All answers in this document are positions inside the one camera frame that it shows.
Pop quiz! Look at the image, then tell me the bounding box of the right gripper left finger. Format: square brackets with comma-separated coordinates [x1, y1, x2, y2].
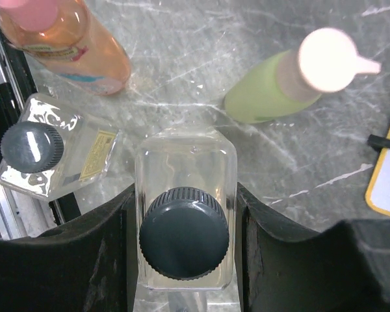
[0, 187, 137, 311]

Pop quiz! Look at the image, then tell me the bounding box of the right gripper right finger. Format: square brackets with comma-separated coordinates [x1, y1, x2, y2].
[235, 185, 390, 311]

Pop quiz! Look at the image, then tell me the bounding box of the clear square bottle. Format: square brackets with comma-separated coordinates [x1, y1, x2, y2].
[135, 127, 237, 291]
[0, 93, 120, 202]

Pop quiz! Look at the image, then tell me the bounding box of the small whiteboard on stand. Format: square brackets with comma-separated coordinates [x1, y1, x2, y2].
[365, 128, 390, 216]

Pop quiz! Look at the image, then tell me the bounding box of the green bottle beige cap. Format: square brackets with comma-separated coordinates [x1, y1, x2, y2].
[224, 27, 382, 124]

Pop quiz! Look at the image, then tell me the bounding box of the orange bottle pink cap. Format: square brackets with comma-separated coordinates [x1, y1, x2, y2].
[0, 0, 131, 96]

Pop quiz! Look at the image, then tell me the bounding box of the aluminium mounting rail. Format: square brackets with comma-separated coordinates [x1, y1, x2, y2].
[0, 30, 81, 240]

